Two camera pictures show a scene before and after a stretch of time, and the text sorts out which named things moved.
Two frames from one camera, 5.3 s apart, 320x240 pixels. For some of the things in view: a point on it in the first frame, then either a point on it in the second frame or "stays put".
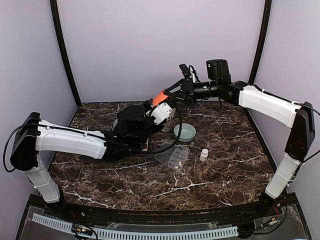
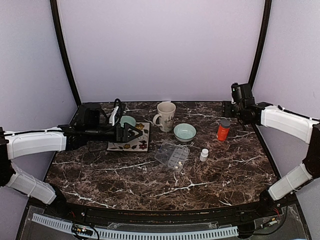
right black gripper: [189, 96] → [226, 111]
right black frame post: [263, 42] stays put
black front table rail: [218, 215] stays put
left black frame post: [62, 43] stays put
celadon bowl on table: [188, 131] stays put
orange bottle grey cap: [159, 97] → [223, 130]
